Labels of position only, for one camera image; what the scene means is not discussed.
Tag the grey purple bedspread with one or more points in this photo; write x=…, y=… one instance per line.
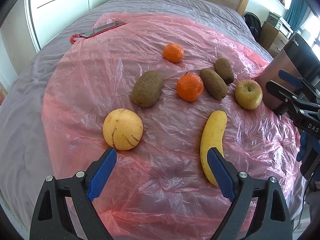
x=25, y=159

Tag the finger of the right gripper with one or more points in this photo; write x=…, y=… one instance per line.
x=300, y=83
x=297, y=108

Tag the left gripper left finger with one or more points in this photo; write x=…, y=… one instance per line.
x=51, y=218

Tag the large red-green apple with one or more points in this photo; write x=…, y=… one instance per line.
x=248, y=94

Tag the black backpack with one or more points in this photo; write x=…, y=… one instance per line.
x=254, y=25

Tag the wooden drawer cabinet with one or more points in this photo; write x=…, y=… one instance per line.
x=272, y=39

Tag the yellow banana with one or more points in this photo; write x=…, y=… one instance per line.
x=212, y=136

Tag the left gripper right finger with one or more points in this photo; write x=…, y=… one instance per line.
x=271, y=218

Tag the white wardrobe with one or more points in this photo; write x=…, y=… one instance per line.
x=47, y=18

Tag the white printer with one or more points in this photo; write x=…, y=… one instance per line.
x=279, y=23

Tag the orange mandarin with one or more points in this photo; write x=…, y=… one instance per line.
x=189, y=87
x=173, y=53

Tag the steel black electric kettle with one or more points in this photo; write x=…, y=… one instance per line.
x=296, y=58

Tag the teal curtain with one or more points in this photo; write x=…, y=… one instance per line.
x=297, y=14

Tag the pink plastic sheet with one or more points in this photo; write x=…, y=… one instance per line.
x=158, y=189

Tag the round yellow scarred fruit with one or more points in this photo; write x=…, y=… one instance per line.
x=122, y=129

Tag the large brown kiwi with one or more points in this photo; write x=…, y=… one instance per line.
x=147, y=89

